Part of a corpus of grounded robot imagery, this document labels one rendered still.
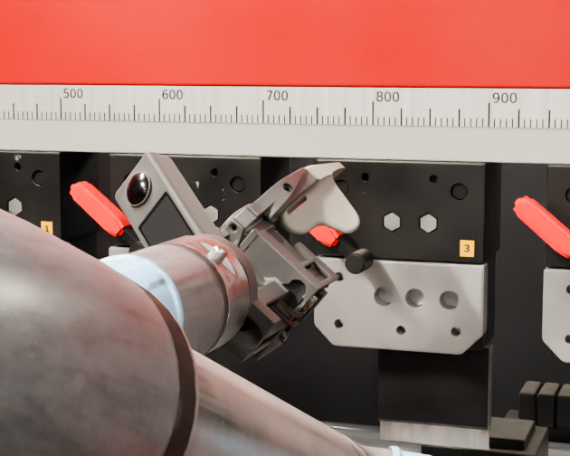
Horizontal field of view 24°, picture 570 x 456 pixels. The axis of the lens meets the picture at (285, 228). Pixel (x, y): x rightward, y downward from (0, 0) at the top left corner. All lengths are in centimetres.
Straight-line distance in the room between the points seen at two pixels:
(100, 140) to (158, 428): 83
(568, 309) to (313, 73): 30
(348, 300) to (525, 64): 25
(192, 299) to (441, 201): 42
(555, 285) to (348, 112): 23
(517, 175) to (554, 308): 56
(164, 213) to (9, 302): 54
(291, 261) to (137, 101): 36
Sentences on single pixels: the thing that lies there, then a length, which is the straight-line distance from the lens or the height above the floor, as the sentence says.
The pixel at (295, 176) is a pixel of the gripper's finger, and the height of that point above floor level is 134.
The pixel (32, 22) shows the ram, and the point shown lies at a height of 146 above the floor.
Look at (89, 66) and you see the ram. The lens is 123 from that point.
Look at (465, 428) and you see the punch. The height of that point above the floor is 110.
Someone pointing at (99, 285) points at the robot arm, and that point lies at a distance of 41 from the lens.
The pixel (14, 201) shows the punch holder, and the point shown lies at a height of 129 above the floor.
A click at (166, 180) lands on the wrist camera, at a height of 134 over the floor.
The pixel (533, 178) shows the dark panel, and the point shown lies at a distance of 166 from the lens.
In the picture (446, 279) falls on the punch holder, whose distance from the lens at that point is 113.
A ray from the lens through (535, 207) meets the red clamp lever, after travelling 108.
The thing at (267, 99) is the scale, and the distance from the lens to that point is 116.
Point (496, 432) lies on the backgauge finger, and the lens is 142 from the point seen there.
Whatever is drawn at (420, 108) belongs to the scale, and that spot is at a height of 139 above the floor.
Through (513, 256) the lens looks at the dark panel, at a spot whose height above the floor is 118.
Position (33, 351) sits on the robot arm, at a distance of 38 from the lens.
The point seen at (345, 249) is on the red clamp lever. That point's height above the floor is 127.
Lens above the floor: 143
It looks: 7 degrees down
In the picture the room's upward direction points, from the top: straight up
